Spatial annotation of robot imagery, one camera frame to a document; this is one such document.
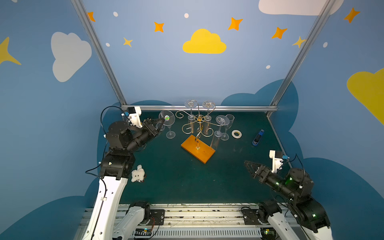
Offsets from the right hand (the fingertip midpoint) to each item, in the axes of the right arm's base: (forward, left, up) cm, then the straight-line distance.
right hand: (249, 162), depth 64 cm
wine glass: (+33, +44, -27) cm, 61 cm away
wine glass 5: (+20, +12, +5) cm, 23 cm away
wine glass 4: (+30, +18, +6) cm, 36 cm away
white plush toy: (+1, +57, -24) cm, 62 cm away
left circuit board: (-26, +49, -30) cm, 63 cm away
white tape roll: (+34, -5, -28) cm, 45 cm away
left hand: (+10, +38, +15) cm, 42 cm away
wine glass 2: (+34, +3, -28) cm, 44 cm away
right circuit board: (-22, -14, -31) cm, 41 cm away
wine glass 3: (+30, +28, +6) cm, 41 cm away
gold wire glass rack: (+22, +23, -25) cm, 41 cm away
